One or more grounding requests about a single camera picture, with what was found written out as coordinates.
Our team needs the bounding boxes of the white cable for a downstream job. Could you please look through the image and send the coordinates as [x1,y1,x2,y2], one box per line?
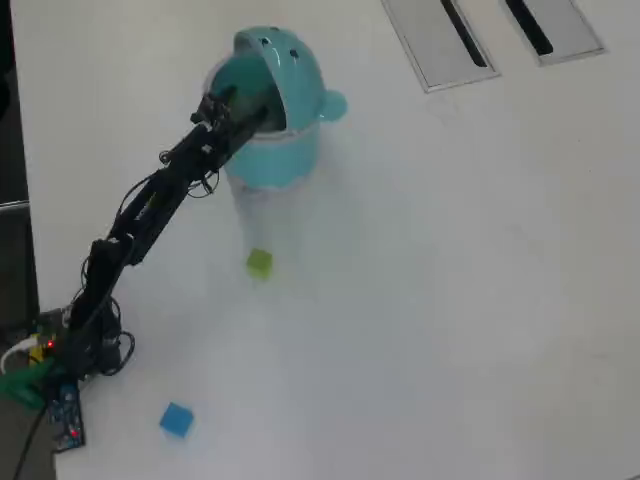
[0,335,41,375]

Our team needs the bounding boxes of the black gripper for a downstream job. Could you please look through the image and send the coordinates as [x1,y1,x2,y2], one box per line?
[190,85,279,161]

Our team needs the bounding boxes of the thin black wires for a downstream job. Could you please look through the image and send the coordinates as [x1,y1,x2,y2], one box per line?
[99,327,137,377]

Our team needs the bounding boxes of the green table clamp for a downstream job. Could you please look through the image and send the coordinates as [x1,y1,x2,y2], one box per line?
[0,357,64,411]

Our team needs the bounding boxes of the grey table cable hatch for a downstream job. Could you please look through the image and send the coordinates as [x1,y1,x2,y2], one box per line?
[380,0,501,94]
[499,0,606,69]

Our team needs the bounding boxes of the thick black cable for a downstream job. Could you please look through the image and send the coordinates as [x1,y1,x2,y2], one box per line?
[12,407,51,480]

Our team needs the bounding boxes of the green cube block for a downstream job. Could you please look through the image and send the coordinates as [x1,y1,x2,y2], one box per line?
[245,247,274,281]

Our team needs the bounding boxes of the teal animal-shaped bin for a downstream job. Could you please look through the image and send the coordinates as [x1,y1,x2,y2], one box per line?
[202,25,349,194]

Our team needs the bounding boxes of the blue cube block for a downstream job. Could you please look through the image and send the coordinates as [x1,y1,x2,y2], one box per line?
[159,402,195,441]

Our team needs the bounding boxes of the blue circuit board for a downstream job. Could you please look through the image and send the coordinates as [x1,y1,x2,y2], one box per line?
[47,382,86,454]

